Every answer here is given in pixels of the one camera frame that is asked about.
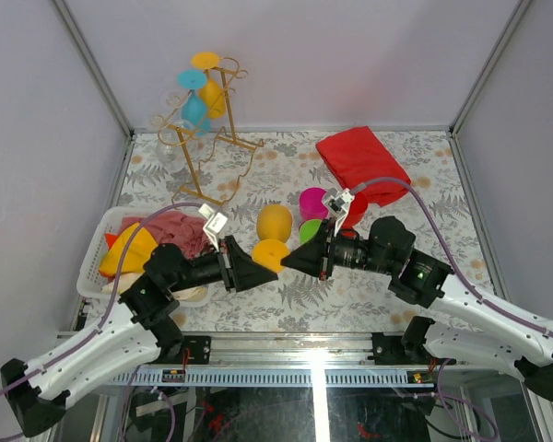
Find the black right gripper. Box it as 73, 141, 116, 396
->
281, 217, 396, 281

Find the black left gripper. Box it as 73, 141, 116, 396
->
171, 238, 281, 296

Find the green plastic wine glass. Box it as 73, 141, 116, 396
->
299, 219, 323, 245

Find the orange plastic wine glass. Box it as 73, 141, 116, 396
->
252, 204, 292, 273
191, 52, 226, 120

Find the magenta plastic wine glass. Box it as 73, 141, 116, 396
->
299, 187, 328, 221

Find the red plastic wine glass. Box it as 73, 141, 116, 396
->
342, 192, 369, 229

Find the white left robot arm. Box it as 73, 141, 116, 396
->
0, 236, 277, 437

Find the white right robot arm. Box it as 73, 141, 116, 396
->
281, 216, 553, 402

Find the clear wine glass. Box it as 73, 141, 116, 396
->
149, 92, 194, 172

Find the teal plastic wine glass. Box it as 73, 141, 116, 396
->
177, 69, 210, 136

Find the cream cloth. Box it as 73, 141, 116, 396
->
100, 273, 207, 301

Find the pink crumpled cloth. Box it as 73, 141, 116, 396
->
143, 210, 212, 259

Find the yellow cloth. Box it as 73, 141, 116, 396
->
99, 223, 158, 278

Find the red folded cloth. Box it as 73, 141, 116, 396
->
316, 126, 411, 189

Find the white plastic basket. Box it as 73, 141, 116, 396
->
76, 206, 202, 301

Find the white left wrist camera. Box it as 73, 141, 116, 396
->
198, 204, 228, 250

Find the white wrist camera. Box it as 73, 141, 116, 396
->
322, 189, 355, 234
198, 204, 228, 250

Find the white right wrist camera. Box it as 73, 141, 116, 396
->
322, 189, 355, 234

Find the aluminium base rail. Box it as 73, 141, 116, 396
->
50, 331, 547, 367

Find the grey cable duct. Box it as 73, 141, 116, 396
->
133, 368, 433, 388

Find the gold wire wine glass rack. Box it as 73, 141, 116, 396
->
173, 54, 265, 206

